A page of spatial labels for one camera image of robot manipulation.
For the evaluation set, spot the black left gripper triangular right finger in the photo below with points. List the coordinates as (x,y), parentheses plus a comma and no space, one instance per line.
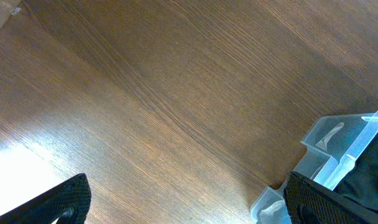
(310,202)

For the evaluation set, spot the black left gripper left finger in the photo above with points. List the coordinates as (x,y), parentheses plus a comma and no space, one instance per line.
(66,203)

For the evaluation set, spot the black garment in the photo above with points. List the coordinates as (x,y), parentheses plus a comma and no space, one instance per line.
(361,184)

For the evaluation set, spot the clear plastic storage bin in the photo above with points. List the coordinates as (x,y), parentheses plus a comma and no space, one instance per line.
(333,143)

